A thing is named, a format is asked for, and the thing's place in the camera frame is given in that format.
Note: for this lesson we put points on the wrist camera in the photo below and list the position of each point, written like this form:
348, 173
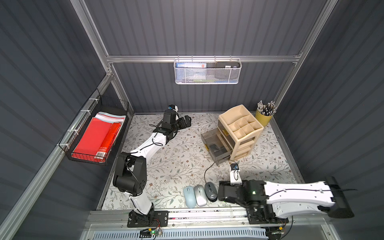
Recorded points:
235, 178
174, 108

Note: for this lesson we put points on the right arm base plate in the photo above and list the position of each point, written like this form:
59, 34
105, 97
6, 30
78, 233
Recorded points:
264, 216

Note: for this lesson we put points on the white grey computer mouse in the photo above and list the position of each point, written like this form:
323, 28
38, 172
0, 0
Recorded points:
200, 195

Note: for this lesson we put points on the red folder stack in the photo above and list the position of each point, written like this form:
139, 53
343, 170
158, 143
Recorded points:
99, 138

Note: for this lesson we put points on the blue white box in basket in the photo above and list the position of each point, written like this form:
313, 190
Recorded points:
189, 72

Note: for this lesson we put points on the light blue computer mouse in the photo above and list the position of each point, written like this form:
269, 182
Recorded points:
190, 197

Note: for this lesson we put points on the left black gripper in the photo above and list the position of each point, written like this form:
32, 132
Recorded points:
182, 121

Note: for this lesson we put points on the yellow pencil cup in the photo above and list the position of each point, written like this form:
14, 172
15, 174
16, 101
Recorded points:
263, 120

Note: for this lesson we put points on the small green circuit board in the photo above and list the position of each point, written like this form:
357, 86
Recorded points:
150, 233

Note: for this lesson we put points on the beige drawer organizer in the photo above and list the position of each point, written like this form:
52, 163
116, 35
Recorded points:
240, 129

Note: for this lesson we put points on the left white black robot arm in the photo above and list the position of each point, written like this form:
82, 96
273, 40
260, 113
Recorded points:
130, 176

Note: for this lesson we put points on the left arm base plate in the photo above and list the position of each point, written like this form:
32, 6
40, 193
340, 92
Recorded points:
153, 219

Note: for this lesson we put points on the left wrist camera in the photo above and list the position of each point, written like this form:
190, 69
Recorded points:
174, 108

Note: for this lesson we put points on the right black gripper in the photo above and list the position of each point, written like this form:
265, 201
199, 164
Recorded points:
226, 191

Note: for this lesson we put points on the white mesh wall basket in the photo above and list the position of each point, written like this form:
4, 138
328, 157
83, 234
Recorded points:
214, 76

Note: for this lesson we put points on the black computer mouse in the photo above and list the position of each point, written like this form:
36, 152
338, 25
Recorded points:
211, 192

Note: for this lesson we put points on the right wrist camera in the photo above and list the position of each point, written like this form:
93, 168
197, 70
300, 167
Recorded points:
235, 178

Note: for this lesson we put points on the black wire side basket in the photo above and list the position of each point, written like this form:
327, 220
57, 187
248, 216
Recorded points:
99, 103

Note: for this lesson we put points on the black device in basket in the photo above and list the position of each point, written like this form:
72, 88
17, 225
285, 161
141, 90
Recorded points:
224, 65

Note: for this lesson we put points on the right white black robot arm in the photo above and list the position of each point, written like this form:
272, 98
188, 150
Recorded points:
269, 202

